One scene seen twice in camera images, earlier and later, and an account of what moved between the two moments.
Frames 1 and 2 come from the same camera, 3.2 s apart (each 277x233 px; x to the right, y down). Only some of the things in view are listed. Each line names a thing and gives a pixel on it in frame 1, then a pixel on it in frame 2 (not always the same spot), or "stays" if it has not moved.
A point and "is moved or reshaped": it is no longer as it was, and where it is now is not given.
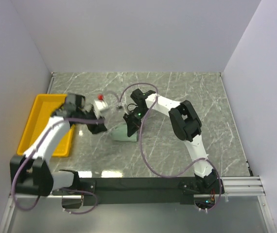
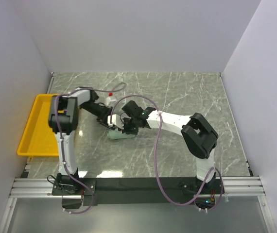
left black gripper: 95,128 to 103,117
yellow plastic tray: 41,110 stays
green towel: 120,133 is moved or reshaped
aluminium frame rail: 232,187 stays
